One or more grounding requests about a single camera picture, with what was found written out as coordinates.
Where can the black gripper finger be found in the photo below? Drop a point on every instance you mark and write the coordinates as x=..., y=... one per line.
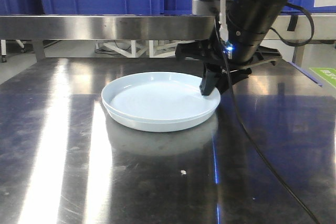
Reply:
x=210, y=77

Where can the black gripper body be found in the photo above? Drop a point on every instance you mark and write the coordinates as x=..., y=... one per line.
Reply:
x=215, y=53

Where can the light blue plate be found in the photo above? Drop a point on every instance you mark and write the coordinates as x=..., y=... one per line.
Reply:
x=159, y=97
x=156, y=126

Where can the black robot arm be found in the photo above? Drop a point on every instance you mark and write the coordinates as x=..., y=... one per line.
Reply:
x=233, y=46

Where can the black tape strip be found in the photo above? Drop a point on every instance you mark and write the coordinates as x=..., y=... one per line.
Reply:
x=292, y=23

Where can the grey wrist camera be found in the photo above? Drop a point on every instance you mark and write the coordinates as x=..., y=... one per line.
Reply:
x=206, y=7

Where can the white metal frame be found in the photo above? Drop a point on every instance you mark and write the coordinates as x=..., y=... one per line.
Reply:
x=137, y=48

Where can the stainless steel shelf rail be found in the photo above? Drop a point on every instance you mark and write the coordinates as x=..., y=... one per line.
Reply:
x=133, y=27

